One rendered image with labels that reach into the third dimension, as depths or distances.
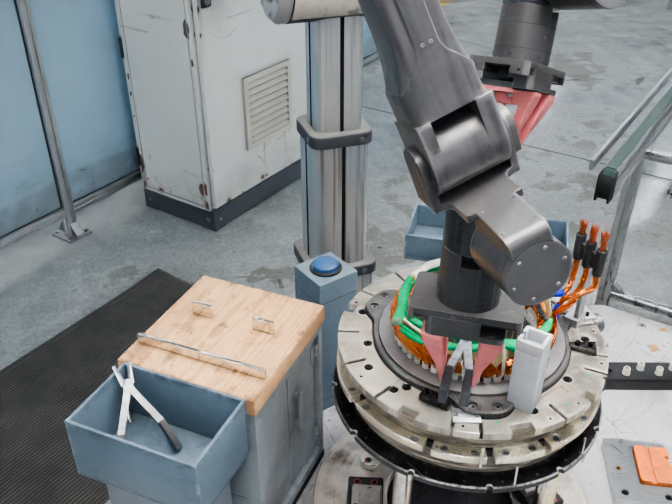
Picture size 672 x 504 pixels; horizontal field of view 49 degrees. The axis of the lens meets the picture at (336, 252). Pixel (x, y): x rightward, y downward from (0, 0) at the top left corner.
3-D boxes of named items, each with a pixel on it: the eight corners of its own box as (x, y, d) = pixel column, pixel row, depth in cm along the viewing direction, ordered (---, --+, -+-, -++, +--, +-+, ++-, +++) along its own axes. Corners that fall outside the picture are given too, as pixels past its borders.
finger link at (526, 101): (544, 167, 78) (564, 77, 76) (518, 166, 72) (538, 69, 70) (486, 156, 82) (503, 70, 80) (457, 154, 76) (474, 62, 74)
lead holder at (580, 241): (600, 279, 82) (606, 253, 80) (564, 268, 84) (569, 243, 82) (609, 263, 85) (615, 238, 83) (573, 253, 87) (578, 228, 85)
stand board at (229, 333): (255, 417, 85) (254, 401, 84) (119, 374, 91) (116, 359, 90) (325, 319, 101) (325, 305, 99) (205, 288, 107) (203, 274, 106)
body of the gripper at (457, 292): (520, 341, 65) (533, 269, 61) (405, 323, 67) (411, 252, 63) (523, 302, 70) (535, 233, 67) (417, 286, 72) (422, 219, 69)
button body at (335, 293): (355, 394, 126) (357, 270, 112) (321, 411, 122) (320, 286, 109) (331, 372, 130) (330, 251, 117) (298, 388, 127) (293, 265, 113)
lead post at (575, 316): (584, 319, 92) (603, 239, 85) (576, 329, 90) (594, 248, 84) (571, 313, 93) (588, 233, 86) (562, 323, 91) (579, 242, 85)
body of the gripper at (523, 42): (563, 91, 77) (579, 18, 76) (526, 80, 69) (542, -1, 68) (506, 83, 81) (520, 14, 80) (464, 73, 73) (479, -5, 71)
